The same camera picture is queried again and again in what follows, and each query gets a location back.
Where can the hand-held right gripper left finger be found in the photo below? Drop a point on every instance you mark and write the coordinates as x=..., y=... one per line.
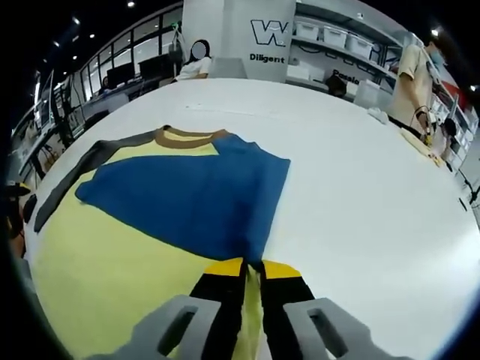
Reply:
x=221, y=300

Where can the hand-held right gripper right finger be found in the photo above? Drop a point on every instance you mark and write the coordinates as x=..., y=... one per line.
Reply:
x=281, y=300

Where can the yellow blue grey garment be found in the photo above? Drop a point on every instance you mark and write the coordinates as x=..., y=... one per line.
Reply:
x=168, y=195

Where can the black computer monitor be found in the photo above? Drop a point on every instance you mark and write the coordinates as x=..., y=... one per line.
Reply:
x=120, y=75
x=153, y=67

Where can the wooden board with items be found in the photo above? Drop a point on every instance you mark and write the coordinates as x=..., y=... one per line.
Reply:
x=420, y=144

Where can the white cloth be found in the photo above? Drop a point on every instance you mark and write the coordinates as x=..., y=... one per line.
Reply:
x=378, y=114

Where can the black bag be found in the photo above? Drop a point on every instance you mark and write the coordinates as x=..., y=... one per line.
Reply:
x=335, y=86

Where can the black floor stand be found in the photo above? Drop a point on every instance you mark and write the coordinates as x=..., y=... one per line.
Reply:
x=470, y=185

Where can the metal storage shelf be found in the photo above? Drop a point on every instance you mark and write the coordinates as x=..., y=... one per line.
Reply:
x=380, y=56

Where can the row of white storage bins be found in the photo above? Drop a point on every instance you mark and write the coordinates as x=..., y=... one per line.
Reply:
x=333, y=35

